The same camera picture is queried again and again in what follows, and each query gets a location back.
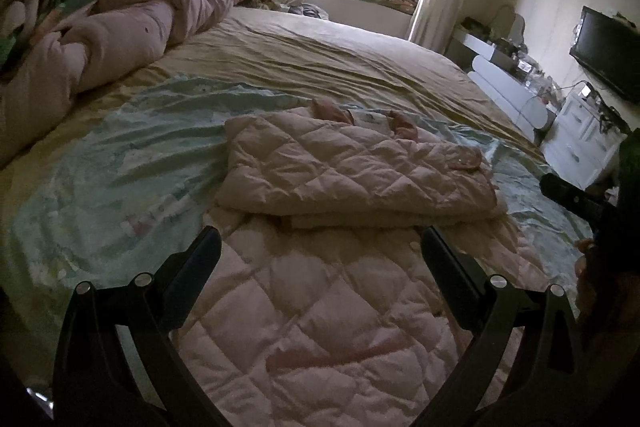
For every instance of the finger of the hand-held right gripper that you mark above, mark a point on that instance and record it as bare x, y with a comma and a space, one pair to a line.
570, 197

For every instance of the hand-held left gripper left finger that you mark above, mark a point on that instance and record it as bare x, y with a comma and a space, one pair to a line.
199, 269

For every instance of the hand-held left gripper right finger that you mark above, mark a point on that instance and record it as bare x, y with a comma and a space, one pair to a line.
444, 269

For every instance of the pink quilted jacket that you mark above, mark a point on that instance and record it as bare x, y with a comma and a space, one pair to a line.
340, 167

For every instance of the clothes heap beside bed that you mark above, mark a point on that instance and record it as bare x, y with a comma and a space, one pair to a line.
307, 11

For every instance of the person's right hand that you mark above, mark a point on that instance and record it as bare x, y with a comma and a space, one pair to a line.
584, 277

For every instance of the white drawer cabinet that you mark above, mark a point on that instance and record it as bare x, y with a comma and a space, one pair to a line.
580, 142

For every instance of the cluster of toiletries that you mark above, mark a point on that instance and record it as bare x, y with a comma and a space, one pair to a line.
535, 77

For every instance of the black flat television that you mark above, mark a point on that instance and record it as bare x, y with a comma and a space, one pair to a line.
607, 52

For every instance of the white vanity desk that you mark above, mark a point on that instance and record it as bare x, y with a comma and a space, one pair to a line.
475, 44

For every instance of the oval vanity mirror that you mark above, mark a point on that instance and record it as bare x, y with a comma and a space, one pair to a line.
507, 24

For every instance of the large bed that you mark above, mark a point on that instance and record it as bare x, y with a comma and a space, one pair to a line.
350, 52

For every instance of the pink rolled duvet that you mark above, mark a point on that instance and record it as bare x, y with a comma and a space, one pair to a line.
135, 22

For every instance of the floral blanket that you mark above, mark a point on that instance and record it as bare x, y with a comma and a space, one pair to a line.
22, 7

